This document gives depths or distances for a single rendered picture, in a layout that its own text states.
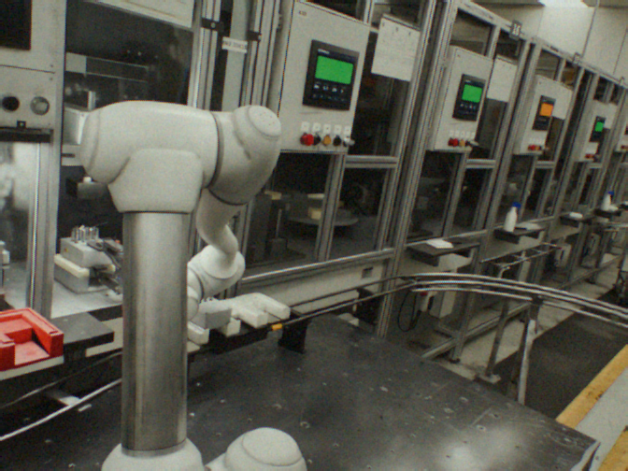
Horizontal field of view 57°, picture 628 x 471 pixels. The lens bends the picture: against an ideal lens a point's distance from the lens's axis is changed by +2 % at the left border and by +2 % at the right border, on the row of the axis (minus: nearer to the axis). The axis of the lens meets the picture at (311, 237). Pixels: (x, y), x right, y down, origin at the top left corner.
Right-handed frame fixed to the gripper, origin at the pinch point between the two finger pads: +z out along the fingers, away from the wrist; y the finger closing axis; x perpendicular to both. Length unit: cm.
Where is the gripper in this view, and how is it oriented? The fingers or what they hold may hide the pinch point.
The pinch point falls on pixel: (95, 255)
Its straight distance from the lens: 171.1
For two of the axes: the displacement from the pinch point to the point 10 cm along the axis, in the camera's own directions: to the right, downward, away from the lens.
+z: -7.5, -3.0, 5.9
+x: -6.3, 0.7, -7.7
